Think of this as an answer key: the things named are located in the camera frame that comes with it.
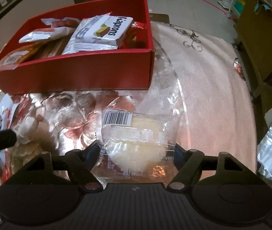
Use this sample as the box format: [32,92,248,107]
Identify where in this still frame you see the round white cake packet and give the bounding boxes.
[91,108,183,180]

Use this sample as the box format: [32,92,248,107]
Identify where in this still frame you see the brown tofu snack packet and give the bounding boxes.
[0,43,43,71]

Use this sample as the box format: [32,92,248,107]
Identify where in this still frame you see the white spicy strips packet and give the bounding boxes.
[18,26,75,44]

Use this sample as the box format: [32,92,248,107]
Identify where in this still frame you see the white Kaprons wafer packet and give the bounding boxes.
[62,14,133,55]

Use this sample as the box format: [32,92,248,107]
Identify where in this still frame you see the red white snack packet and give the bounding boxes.
[41,17,81,28]

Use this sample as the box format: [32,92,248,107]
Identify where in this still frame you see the red candy bag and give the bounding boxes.
[120,21,146,49]

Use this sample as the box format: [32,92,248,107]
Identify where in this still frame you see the floral beige tablecloth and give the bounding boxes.
[0,22,257,186]

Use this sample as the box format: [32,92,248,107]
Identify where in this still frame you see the red cardboard box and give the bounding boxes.
[0,0,155,94]

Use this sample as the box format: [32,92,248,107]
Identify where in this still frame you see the wooden cabinet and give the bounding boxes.
[235,0,272,87]

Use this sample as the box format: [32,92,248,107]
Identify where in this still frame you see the white wire shelf rack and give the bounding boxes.
[218,0,245,18]

